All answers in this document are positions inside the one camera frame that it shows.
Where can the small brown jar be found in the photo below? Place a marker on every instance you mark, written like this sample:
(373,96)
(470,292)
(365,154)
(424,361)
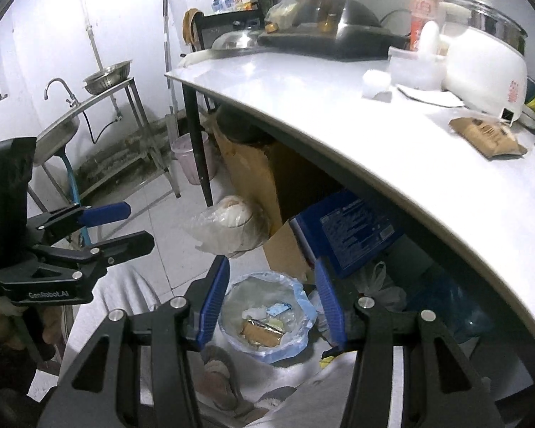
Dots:
(331,21)

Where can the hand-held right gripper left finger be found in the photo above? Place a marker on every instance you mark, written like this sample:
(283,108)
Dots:
(214,303)

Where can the trash bin with clear liner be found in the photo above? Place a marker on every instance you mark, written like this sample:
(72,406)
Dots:
(294,339)

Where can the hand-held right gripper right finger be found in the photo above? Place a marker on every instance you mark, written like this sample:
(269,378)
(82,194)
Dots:
(330,303)

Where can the stainless steel lid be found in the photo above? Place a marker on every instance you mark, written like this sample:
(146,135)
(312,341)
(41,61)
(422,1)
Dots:
(236,40)

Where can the white pot in plastic bag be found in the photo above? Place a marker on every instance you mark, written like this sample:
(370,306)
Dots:
(232,223)

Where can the blue printed box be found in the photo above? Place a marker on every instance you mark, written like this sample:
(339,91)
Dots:
(352,232)

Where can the black metal rack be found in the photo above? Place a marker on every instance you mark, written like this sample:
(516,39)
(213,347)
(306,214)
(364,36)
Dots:
(218,24)

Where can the large brown cardboard box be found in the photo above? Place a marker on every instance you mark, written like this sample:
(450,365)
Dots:
(245,174)

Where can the small light blue packet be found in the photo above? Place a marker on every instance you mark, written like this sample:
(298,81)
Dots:
(280,310)

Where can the stainless steel colander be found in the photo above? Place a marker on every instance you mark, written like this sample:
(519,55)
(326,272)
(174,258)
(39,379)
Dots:
(109,76)

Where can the black countertop appliance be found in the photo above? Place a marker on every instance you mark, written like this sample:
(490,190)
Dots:
(352,22)

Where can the blue plastic water jug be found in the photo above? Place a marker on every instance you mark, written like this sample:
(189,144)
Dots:
(450,307)

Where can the clear plastic bag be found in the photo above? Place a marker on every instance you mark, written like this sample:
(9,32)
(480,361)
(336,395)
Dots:
(283,13)

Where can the metal faucet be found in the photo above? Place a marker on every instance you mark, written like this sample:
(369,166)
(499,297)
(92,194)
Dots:
(69,93)

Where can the red bottle with yellow cap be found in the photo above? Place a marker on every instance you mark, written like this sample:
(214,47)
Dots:
(423,9)

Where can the white paper sheet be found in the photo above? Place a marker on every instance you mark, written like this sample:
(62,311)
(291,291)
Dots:
(432,96)

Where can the steel pot with glass lid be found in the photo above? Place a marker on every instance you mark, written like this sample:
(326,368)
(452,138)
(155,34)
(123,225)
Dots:
(490,18)

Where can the grey fuzzy slipper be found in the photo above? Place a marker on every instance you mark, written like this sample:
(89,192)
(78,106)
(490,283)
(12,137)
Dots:
(220,374)
(274,399)

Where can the person's right leg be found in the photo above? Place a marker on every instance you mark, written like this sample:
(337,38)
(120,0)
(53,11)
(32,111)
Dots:
(316,388)

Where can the crumpled white tissue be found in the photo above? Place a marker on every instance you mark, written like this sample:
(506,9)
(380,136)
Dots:
(376,82)

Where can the stainless steel sink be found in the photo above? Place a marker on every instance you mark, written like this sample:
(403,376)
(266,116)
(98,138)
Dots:
(55,138)

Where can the metal pole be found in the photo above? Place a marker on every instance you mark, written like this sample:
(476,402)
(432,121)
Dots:
(167,53)

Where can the brown cloth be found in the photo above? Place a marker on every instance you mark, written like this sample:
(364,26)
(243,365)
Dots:
(189,26)

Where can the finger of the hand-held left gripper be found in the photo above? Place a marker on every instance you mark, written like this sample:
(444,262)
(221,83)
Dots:
(107,214)
(129,245)

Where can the pink plastic bin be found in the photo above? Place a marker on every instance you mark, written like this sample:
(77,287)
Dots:
(183,160)

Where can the black table leg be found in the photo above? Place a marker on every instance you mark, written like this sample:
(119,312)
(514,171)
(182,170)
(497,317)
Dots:
(198,151)

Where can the flat brown cardboard sheet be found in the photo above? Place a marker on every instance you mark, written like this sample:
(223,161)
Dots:
(285,249)

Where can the white plastic bag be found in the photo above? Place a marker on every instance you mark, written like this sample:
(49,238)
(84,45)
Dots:
(379,290)

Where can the brown foil snack packet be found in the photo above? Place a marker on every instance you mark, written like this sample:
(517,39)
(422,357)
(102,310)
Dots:
(263,332)

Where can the clear plastic container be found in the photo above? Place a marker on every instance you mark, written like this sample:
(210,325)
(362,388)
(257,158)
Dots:
(410,69)

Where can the metal sink stand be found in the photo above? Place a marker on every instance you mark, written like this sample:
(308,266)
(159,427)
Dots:
(157,142)

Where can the brown paper snack packet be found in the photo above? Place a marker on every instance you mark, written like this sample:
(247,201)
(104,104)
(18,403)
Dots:
(486,136)

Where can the white rice cooker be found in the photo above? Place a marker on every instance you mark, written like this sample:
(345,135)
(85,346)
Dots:
(486,76)

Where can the white wall pipe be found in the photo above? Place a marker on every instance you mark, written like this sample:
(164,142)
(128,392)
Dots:
(99,60)

